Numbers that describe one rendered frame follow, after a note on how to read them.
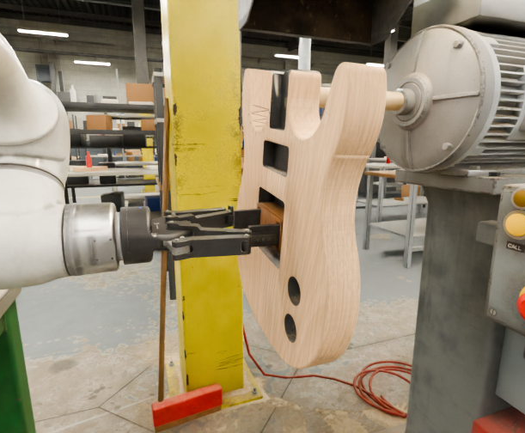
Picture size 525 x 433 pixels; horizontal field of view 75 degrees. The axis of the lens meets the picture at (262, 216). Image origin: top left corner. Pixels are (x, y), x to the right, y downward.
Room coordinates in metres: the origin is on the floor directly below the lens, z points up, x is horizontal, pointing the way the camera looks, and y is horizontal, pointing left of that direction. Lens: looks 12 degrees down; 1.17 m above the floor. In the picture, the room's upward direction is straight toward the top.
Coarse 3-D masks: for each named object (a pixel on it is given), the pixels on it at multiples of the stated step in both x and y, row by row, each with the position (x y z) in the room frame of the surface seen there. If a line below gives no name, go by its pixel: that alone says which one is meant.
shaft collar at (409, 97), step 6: (396, 90) 0.65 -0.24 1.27; (402, 90) 0.63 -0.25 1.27; (408, 90) 0.63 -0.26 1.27; (408, 96) 0.62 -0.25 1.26; (414, 96) 0.63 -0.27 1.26; (408, 102) 0.62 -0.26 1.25; (414, 102) 0.63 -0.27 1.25; (402, 108) 0.63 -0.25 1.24; (408, 108) 0.63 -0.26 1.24; (396, 114) 0.65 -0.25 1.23; (402, 114) 0.64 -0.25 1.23
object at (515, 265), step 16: (512, 192) 0.45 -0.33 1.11; (512, 208) 0.45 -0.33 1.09; (496, 240) 0.47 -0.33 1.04; (512, 240) 0.44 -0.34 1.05; (496, 256) 0.46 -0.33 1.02; (512, 256) 0.44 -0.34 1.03; (496, 272) 0.46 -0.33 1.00; (512, 272) 0.44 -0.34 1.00; (496, 288) 0.45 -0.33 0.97; (512, 288) 0.43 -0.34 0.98; (496, 304) 0.45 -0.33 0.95; (512, 304) 0.43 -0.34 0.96; (496, 320) 0.45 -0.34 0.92; (512, 320) 0.43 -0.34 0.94
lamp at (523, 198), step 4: (520, 188) 0.44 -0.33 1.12; (524, 188) 0.44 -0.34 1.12; (516, 192) 0.44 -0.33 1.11; (520, 192) 0.44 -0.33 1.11; (524, 192) 0.43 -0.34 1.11; (512, 196) 0.45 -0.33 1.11; (516, 196) 0.44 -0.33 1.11; (520, 196) 0.44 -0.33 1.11; (524, 196) 0.43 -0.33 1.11; (512, 200) 0.45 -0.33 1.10; (516, 200) 0.44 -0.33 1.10; (520, 200) 0.43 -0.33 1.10; (524, 200) 0.43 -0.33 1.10; (516, 204) 0.44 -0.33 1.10; (520, 204) 0.44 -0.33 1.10; (524, 204) 0.43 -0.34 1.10; (520, 208) 0.44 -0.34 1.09; (524, 208) 0.43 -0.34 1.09
